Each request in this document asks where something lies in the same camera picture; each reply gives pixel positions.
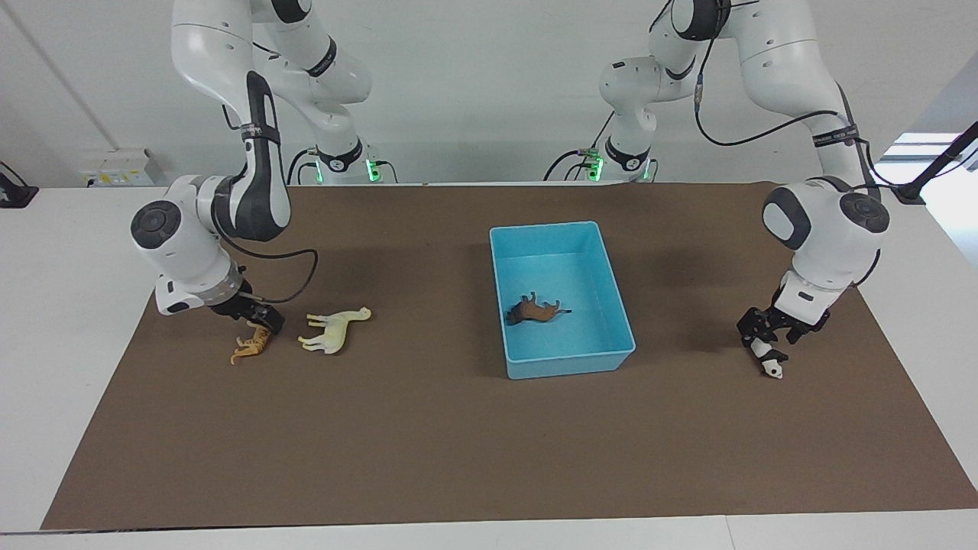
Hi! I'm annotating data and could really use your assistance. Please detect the orange striped tiger toy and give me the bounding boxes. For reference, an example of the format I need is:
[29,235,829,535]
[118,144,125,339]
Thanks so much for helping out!
[231,321,273,365]

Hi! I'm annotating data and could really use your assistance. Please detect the black and white panda toy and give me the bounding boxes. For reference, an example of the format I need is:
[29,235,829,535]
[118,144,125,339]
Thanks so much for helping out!
[750,338,789,380]

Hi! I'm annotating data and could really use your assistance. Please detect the cream llama toy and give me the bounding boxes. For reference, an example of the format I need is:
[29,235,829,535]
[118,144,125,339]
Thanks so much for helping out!
[298,306,372,355]

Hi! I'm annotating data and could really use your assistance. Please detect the brown lion toy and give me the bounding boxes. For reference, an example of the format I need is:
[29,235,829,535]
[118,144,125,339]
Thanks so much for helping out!
[507,292,572,326]

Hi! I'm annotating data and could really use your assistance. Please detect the light blue plastic storage box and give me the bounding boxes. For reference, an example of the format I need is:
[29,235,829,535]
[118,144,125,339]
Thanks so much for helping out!
[489,221,636,380]

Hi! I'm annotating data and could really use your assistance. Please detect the brown table mat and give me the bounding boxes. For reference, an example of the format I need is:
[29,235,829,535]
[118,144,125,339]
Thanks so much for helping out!
[40,182,978,530]

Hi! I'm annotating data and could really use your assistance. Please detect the black clamped pole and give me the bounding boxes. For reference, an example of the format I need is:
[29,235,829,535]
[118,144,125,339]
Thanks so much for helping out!
[889,121,978,205]

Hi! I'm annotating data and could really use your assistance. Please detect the black desk clamp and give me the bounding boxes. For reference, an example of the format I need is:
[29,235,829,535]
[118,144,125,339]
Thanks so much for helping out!
[0,161,40,209]

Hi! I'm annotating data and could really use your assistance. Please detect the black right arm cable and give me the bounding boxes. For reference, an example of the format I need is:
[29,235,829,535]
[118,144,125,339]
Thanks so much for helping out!
[218,103,319,305]

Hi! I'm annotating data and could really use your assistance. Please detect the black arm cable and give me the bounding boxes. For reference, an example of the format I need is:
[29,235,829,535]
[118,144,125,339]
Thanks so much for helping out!
[218,103,319,305]
[692,0,918,193]

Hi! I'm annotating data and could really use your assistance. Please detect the black right base cables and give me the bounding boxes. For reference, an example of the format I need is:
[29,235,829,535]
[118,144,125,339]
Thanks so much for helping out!
[286,147,400,186]

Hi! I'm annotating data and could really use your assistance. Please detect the black base cables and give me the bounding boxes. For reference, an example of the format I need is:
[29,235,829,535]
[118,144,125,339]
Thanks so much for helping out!
[543,113,617,183]
[286,147,400,186]

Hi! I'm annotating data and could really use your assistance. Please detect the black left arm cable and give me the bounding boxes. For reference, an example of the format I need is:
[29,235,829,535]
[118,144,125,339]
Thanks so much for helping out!
[692,0,918,193]

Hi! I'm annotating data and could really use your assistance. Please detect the white wall socket box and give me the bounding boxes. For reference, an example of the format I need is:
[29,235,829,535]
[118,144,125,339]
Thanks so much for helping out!
[79,148,166,189]

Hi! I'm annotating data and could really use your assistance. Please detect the black left base cables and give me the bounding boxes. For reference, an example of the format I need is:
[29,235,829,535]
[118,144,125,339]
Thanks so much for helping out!
[543,113,617,183]

